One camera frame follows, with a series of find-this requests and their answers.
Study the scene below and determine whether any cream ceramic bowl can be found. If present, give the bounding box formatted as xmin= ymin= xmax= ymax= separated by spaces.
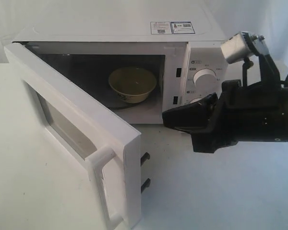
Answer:
xmin=108 ymin=67 xmax=157 ymax=104

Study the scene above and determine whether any blue warning sticker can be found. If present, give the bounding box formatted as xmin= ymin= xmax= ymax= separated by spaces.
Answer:
xmin=150 ymin=21 xmax=195 ymax=35

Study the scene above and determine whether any white control knob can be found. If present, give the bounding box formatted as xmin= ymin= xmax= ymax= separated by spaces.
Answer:
xmin=193 ymin=69 xmax=217 ymax=86
xmin=190 ymin=98 xmax=202 ymax=104

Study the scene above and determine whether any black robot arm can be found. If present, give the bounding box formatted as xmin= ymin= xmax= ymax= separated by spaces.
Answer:
xmin=162 ymin=80 xmax=288 ymax=153

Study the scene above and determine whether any white microwave door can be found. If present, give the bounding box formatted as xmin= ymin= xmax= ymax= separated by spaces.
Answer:
xmin=4 ymin=43 xmax=150 ymax=230

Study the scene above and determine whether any white microwave oven body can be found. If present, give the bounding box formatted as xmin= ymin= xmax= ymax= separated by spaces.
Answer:
xmin=11 ymin=0 xmax=227 ymax=124

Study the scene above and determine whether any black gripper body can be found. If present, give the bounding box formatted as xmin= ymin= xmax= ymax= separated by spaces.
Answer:
xmin=206 ymin=80 xmax=288 ymax=153

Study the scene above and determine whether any glass microwave turntable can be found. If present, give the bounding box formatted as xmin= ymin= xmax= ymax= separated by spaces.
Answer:
xmin=105 ymin=94 xmax=146 ymax=111

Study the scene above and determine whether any lower white control knob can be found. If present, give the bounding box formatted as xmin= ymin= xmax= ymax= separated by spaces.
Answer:
xmin=190 ymin=98 xmax=202 ymax=104

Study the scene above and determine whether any upper white control knob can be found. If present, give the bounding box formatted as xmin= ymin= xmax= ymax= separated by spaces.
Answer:
xmin=193 ymin=69 xmax=217 ymax=86

